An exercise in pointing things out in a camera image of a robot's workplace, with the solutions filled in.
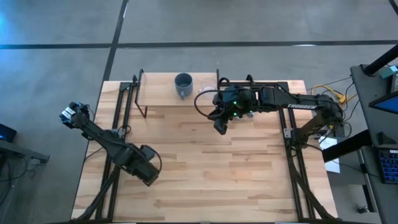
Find left arm gripper black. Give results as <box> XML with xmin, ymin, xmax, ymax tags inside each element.
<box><xmin>59</xmin><ymin>100</ymin><xmax>91</xmax><ymax>129</ymax></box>

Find right arm gripper black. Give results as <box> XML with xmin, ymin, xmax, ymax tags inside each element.
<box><xmin>208</xmin><ymin>84</ymin><xmax>261</xmax><ymax>123</ymax></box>

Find clear plastic cup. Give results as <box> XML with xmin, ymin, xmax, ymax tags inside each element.
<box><xmin>200</xmin><ymin>77</ymin><xmax>218</xmax><ymax>100</ymax></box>

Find wooden shelf black metal legs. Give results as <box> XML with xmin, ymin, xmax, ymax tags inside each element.
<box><xmin>134</xmin><ymin>68</ymin><xmax>220</xmax><ymax>119</ymax></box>

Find grey ceramic mug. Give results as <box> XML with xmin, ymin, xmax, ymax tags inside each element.
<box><xmin>174</xmin><ymin>72</ymin><xmax>194</xmax><ymax>101</ymax></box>

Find dark low side table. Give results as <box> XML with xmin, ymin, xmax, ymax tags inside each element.
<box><xmin>0</xmin><ymin>123</ymin><xmax>51</xmax><ymax>165</ymax></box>

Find white paper sheet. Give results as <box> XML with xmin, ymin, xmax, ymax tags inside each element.
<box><xmin>318</xmin><ymin>136</ymin><xmax>341</xmax><ymax>174</ymax></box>

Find black desk support bar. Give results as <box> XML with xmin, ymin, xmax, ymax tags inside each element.
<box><xmin>321</xmin><ymin>129</ymin><xmax>373</xmax><ymax>163</ymax></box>

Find grey side desk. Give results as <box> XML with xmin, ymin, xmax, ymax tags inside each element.
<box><xmin>349</xmin><ymin>63</ymin><xmax>398</xmax><ymax>224</ymax></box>

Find black diagonal pole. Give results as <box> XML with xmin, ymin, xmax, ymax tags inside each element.
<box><xmin>363</xmin><ymin>44</ymin><xmax>398</xmax><ymax>76</ymax></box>

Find blue lit screen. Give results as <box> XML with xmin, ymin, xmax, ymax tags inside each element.
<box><xmin>368</xmin><ymin>91</ymin><xmax>398</xmax><ymax>116</ymax></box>

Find small teal box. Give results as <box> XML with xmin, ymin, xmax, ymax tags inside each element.
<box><xmin>379</xmin><ymin>65</ymin><xmax>398</xmax><ymax>79</ymax></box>

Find keypad with blue keys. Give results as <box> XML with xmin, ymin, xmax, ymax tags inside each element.
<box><xmin>377</xmin><ymin>148</ymin><xmax>398</xmax><ymax>185</ymax></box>

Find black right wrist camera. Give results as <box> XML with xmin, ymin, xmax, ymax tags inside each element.
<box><xmin>213</xmin><ymin>119</ymin><xmax>230</xmax><ymax>136</ymax></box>

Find black camera cable loop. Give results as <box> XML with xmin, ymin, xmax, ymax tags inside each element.
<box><xmin>193</xmin><ymin>89</ymin><xmax>225</xmax><ymax>121</ymax></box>

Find black metal table frame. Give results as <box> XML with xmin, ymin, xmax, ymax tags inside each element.
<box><xmin>73</xmin><ymin>73</ymin><xmax>339</xmax><ymax>223</ymax></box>

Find yellow cable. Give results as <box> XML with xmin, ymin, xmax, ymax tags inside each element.
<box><xmin>311</xmin><ymin>83</ymin><xmax>348</xmax><ymax>105</ymax></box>

